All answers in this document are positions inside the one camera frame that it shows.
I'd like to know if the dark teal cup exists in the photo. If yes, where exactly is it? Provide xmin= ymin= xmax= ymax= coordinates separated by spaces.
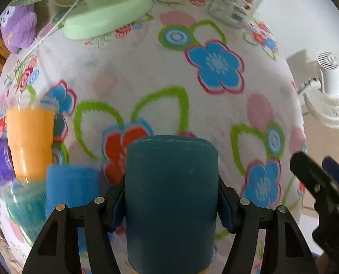
xmin=125 ymin=135 xmax=218 ymax=273

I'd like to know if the turquoise speckled plastic cup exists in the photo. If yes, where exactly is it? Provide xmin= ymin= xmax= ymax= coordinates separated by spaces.
xmin=2 ymin=181 xmax=46 ymax=244

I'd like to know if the blue plastic cup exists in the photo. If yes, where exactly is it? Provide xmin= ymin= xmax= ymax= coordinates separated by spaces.
xmin=45 ymin=165 xmax=101 ymax=217

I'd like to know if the purple plastic cup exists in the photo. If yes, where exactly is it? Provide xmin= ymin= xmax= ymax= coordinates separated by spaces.
xmin=0 ymin=138 xmax=15 ymax=186

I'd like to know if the orange plastic cup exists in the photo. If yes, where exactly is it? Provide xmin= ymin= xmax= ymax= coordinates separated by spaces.
xmin=7 ymin=102 xmax=56 ymax=183

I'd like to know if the white floor fan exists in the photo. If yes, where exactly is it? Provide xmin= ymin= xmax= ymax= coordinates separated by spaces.
xmin=298 ymin=51 xmax=339 ymax=129

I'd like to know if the floral tablecloth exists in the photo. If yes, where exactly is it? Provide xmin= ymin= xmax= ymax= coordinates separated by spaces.
xmin=0 ymin=0 xmax=306 ymax=218

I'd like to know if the purple plush bunny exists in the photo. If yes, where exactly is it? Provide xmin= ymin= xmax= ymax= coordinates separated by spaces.
xmin=0 ymin=4 xmax=37 ymax=53

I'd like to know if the green desk fan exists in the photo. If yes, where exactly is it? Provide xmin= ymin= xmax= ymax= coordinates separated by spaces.
xmin=10 ymin=0 xmax=153 ymax=41

